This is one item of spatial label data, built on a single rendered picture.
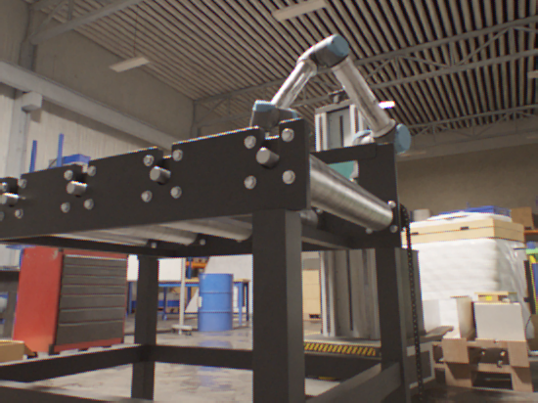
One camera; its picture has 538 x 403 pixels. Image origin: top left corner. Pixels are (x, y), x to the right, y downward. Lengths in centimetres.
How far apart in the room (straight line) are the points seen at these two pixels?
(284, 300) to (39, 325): 322
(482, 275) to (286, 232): 412
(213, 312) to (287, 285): 653
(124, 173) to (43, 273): 282
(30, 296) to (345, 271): 246
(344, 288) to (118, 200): 192
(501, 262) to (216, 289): 420
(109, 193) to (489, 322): 267
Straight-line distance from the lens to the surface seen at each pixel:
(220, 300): 744
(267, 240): 93
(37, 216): 148
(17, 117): 1348
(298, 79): 236
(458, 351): 336
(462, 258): 501
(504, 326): 339
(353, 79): 247
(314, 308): 1034
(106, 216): 126
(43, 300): 398
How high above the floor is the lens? 58
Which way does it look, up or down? 13 degrees up
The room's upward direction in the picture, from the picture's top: straight up
